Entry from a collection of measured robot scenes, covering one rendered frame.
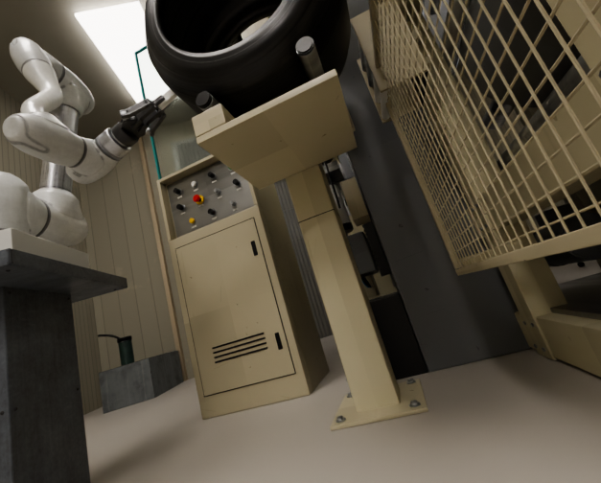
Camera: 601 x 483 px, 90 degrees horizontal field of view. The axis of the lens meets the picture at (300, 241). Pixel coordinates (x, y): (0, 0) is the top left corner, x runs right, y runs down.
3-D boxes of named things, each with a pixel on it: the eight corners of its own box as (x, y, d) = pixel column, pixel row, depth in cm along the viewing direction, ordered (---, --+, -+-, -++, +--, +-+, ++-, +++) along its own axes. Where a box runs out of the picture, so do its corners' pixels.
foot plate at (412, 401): (345, 398, 109) (343, 391, 109) (420, 380, 102) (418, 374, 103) (330, 431, 83) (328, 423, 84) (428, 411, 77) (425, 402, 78)
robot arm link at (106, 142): (116, 145, 105) (127, 134, 104) (125, 164, 103) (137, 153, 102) (91, 132, 97) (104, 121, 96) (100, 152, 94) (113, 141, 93)
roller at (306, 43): (338, 114, 102) (341, 126, 101) (326, 119, 103) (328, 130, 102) (312, 32, 69) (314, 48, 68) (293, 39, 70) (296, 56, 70)
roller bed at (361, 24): (382, 124, 113) (357, 61, 120) (423, 106, 109) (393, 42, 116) (380, 91, 94) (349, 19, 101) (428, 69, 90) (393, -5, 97)
